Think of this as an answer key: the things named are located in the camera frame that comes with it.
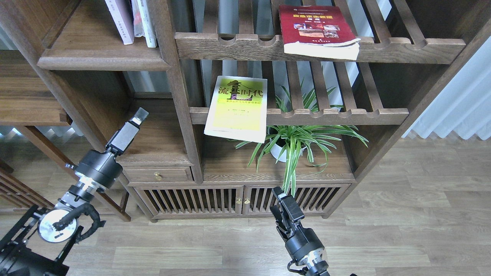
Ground brass drawer knob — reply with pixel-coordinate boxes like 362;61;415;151
154;172;163;181

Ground upright white book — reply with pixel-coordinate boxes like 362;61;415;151
131;0;157;48

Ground yellow green book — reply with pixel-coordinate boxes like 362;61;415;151
204;76;268;143

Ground white pleated curtain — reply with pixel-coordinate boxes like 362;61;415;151
403;38;491;140

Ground green spider plant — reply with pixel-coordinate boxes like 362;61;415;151
235;80;369;198

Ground dark wooden bookshelf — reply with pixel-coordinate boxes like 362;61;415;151
1;0;490;220

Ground red paperback book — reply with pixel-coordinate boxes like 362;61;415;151
279;5;361;61

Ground wooden side furniture left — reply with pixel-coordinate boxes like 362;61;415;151
0;50;132;222

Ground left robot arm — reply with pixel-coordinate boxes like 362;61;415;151
1;108;148;276

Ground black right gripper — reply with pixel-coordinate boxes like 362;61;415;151
270;187;325;266

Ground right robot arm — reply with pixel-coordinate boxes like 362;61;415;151
270;187;329;276

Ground white lavender book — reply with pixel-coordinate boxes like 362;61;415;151
105;0;135;45

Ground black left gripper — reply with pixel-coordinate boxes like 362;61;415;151
65;108;149;190

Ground white plant pot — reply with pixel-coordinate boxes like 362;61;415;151
270;138;306;163

